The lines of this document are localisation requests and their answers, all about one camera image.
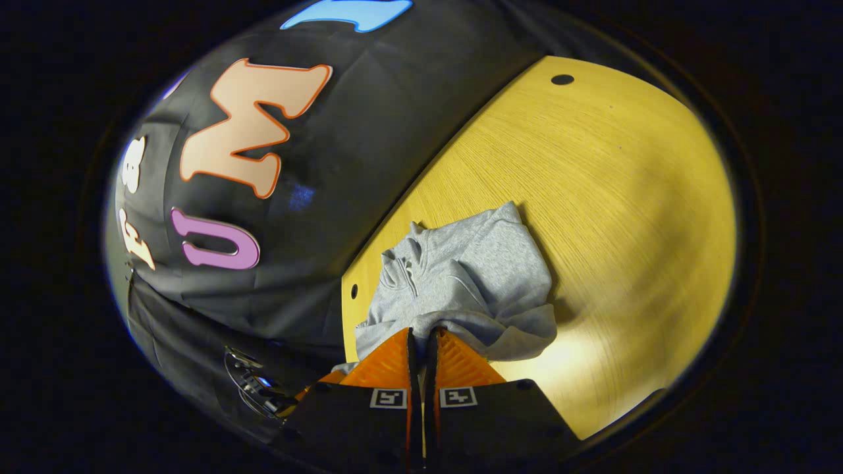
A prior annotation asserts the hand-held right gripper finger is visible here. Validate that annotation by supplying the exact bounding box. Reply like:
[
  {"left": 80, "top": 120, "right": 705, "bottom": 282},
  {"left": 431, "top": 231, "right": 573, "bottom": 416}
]
[
  {"left": 280, "top": 327, "right": 422, "bottom": 471},
  {"left": 425, "top": 327, "right": 584, "bottom": 471}
]

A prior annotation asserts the grey zip-neck sweatshirt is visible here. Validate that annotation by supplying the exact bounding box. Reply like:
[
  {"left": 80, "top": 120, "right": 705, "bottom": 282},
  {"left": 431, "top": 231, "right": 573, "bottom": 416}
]
[{"left": 333, "top": 201, "right": 558, "bottom": 376}]

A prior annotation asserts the black backdrop cloth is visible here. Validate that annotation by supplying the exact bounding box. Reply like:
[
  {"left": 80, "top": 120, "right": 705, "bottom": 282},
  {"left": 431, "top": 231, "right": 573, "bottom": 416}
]
[{"left": 109, "top": 0, "right": 633, "bottom": 448}]

